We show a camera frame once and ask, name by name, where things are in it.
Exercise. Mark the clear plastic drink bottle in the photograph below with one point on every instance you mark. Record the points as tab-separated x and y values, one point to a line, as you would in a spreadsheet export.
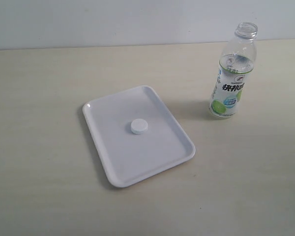
235	64

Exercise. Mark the white rectangular plastic tray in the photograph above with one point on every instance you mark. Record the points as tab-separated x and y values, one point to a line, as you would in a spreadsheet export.
128	158

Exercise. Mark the white bottle cap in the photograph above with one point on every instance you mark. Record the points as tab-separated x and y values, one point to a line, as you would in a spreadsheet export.
139	126

